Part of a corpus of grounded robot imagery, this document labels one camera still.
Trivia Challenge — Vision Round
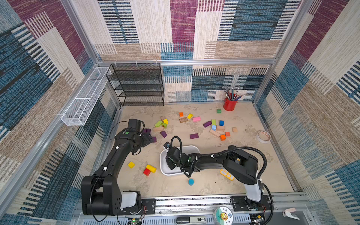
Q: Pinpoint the lime green brick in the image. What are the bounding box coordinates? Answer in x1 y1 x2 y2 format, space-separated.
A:
154 121 163 128

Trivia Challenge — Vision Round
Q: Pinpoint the white plastic storage bin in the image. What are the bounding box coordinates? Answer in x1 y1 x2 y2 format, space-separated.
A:
159 145 201 176

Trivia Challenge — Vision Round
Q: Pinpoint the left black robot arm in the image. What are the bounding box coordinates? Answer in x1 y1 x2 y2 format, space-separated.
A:
81 119 152 216

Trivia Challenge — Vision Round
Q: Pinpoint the purple wedge block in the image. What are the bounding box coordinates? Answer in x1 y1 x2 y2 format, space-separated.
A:
160 131 167 138

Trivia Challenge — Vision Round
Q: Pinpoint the roll of tape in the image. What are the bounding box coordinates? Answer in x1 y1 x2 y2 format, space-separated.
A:
256 130 272 143

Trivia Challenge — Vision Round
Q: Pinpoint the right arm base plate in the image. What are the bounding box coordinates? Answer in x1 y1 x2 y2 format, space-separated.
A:
230 195 272 212

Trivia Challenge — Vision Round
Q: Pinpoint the pink brick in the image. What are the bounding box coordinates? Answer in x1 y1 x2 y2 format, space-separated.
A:
192 117 201 122

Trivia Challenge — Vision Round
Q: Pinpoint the long natural wood brick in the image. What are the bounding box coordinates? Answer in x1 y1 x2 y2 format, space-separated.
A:
152 127 165 132

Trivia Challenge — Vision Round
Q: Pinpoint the round green sticker badge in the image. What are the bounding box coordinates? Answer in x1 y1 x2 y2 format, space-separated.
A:
213 206 233 225

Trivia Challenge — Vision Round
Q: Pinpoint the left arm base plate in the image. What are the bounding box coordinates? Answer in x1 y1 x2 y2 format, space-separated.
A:
117 198 156 216

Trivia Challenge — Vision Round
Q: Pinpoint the yellow small block back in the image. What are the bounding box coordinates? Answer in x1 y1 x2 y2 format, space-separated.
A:
187 113 193 120

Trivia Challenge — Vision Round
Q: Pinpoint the brown wooden brick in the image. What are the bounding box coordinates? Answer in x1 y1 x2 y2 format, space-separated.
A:
179 117 188 123

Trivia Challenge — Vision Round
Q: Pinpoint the purple cylinder block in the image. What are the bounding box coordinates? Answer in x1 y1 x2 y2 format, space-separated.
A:
203 121 212 128

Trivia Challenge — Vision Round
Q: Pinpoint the yellow cylinder block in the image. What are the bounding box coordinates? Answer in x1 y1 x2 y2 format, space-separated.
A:
146 165 157 173

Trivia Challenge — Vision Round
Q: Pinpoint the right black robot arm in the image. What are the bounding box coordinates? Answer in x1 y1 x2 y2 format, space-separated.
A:
164 136 272 211

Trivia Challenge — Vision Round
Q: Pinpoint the red pen cup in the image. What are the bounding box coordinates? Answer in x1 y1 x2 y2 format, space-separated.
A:
223 98 238 112

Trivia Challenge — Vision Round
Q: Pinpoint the purple flat brick centre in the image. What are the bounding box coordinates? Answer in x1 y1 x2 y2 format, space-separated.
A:
189 133 199 139

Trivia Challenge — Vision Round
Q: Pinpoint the black wire shelf rack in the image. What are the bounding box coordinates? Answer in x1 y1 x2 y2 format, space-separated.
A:
107 63 165 107

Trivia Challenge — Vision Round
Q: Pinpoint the red cube block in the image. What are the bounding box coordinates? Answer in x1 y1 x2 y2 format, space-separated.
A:
143 168 152 176

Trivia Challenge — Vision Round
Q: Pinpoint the yellow small cube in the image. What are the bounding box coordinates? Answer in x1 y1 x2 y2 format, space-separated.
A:
128 162 135 168

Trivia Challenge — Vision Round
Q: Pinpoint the yellow calculator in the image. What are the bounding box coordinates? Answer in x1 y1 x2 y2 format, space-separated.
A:
220 169 235 181

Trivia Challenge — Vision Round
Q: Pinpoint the white mesh wall basket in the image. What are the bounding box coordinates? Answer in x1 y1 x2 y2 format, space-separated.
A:
61 67 109 126

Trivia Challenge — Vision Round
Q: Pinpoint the blue round block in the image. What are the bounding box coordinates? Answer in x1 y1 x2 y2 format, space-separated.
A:
188 179 195 186

